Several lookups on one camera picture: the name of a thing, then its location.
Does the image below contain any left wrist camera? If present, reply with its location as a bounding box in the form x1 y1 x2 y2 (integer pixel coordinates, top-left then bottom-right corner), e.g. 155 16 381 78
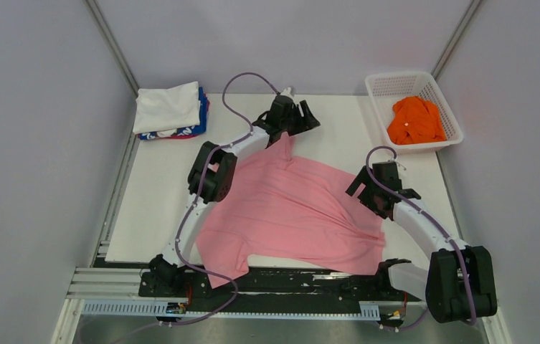
280 87 294 99

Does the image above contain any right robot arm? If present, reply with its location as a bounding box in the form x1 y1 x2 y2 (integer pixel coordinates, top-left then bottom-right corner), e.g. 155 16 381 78
346 161 498 323

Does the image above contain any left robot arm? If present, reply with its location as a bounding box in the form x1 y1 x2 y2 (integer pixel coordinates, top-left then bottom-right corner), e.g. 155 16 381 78
141 89 321 296

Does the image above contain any white plastic laundry basket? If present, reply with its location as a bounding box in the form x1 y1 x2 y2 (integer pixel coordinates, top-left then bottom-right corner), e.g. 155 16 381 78
365 71 464 153

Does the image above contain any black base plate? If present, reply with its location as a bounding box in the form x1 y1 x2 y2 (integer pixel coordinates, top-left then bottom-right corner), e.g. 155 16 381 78
138 267 417 313

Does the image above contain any left aluminium corner post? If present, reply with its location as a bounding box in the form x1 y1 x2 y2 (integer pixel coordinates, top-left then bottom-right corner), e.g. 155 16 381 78
83 0 139 97

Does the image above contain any aluminium corner post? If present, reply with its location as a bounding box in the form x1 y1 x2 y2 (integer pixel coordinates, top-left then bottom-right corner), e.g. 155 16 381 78
431 0 485 80
83 0 139 97

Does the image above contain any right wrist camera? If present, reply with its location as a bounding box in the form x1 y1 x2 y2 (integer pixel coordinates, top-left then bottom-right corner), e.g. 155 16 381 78
393 160 407 171

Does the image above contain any white slotted cable duct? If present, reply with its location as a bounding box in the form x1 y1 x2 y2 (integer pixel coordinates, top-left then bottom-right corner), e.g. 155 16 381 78
80 300 380 321

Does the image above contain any right aluminium corner post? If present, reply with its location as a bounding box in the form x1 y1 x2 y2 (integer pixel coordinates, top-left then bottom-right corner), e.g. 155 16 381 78
431 0 485 80

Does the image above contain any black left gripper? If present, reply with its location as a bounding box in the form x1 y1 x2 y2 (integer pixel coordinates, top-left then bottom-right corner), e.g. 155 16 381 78
279 100 319 137

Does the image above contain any aluminium frame rail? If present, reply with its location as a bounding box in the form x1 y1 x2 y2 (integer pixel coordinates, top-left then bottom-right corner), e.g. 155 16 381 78
67 268 420 310

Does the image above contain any white folded t-shirt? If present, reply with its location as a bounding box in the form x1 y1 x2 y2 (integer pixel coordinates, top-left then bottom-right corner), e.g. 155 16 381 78
133 81 201 134

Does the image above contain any pink t-shirt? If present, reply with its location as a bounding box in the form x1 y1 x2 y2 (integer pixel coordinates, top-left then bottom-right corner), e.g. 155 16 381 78
196 135 386 288

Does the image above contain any orange t-shirt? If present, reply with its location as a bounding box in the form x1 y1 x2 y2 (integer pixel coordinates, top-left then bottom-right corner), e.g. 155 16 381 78
387 96 447 145

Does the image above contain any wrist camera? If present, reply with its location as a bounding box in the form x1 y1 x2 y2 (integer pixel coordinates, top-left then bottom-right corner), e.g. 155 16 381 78
393 160 407 171
280 87 294 99

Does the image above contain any blue printed folded t-shirt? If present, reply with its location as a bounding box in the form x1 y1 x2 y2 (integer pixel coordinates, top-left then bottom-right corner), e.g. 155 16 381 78
136 87 210 140

